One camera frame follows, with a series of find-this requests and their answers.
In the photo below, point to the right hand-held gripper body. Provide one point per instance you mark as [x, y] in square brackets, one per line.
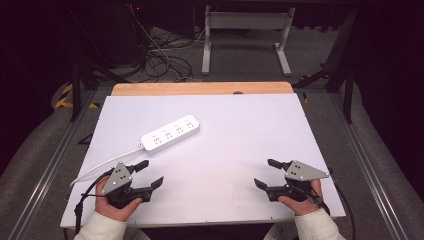
[301, 172]

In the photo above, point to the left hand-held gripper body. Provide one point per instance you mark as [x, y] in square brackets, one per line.
[116, 178]

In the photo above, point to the person's left hand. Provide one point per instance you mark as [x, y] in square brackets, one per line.
[111, 210]

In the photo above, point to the person's right hand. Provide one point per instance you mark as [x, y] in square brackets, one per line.
[303, 207]

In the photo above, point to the white power strip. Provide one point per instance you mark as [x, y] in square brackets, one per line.
[170, 134]

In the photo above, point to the yellow black hazard tape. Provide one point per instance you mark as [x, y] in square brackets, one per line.
[65, 100]

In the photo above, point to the wooden table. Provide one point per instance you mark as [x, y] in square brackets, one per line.
[200, 88]

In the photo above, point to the black metal stand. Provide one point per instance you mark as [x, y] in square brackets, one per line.
[346, 76]
[77, 86]

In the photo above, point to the aluminium floor rail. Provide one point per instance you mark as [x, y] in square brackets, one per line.
[370, 173]
[50, 170]

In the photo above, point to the white metal stand frame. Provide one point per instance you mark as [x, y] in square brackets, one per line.
[246, 20]

